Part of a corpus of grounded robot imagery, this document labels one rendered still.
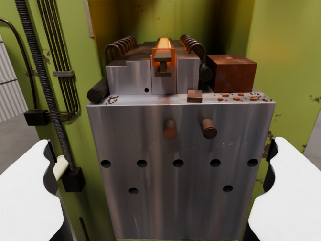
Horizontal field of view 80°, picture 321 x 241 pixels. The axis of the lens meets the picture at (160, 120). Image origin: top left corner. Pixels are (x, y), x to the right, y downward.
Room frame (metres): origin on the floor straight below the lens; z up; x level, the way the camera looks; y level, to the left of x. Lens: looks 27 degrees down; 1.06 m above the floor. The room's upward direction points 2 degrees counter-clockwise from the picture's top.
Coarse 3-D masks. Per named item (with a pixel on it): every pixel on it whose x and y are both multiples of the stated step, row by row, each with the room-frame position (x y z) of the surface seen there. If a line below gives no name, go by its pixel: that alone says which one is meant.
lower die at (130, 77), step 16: (144, 48) 0.62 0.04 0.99; (176, 48) 0.58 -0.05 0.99; (112, 64) 0.44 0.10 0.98; (128, 64) 0.42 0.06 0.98; (144, 64) 0.42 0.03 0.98; (176, 64) 0.42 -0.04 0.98; (192, 64) 0.41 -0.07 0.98; (112, 80) 0.42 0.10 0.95; (128, 80) 0.42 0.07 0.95; (144, 80) 0.42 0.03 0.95; (160, 80) 0.42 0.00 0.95; (176, 80) 0.42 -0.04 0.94; (192, 80) 0.41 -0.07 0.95
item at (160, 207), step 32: (128, 96) 0.41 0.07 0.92; (160, 96) 0.40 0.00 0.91; (96, 128) 0.36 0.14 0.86; (128, 128) 0.36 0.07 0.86; (160, 128) 0.36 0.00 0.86; (192, 128) 0.35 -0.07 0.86; (224, 128) 0.35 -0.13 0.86; (256, 128) 0.35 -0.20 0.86; (128, 160) 0.36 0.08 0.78; (160, 160) 0.36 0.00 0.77; (192, 160) 0.35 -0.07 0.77; (224, 160) 0.35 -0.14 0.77; (128, 192) 0.36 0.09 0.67; (160, 192) 0.36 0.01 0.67; (192, 192) 0.35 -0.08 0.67; (224, 192) 0.35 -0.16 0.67; (128, 224) 0.36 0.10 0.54; (160, 224) 0.36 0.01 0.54; (192, 224) 0.35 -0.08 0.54; (224, 224) 0.35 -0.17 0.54
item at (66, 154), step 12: (24, 0) 0.56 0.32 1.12; (24, 12) 0.55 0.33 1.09; (24, 24) 0.55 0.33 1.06; (36, 48) 0.55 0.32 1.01; (36, 60) 0.55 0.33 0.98; (48, 84) 0.55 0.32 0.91; (48, 96) 0.55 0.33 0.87; (60, 132) 0.55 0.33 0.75; (60, 144) 0.55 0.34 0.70; (72, 168) 0.55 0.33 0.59; (72, 180) 0.52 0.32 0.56; (84, 180) 0.56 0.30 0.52
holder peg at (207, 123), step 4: (204, 120) 0.34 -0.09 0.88; (208, 120) 0.34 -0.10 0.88; (212, 120) 0.35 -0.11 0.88; (200, 124) 0.35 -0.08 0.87; (204, 124) 0.33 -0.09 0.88; (208, 124) 0.33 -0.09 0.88; (212, 124) 0.33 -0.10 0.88; (204, 128) 0.32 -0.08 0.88; (208, 128) 0.32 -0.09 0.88; (212, 128) 0.31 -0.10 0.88; (204, 132) 0.31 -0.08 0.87; (208, 132) 0.31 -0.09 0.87; (212, 132) 0.31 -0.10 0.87; (216, 132) 0.31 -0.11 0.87; (204, 136) 0.32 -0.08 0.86; (208, 136) 0.31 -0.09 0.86; (212, 136) 0.31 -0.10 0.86
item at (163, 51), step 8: (160, 40) 0.66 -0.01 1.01; (168, 40) 0.65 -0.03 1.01; (152, 48) 0.41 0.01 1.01; (160, 48) 0.41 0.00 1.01; (168, 48) 0.40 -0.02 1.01; (152, 56) 0.40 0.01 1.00; (160, 56) 0.32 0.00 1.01; (168, 56) 0.32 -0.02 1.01; (152, 64) 0.40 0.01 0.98; (160, 64) 0.31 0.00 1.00; (168, 64) 0.38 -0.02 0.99; (160, 72) 0.31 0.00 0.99; (168, 72) 0.31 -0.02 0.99
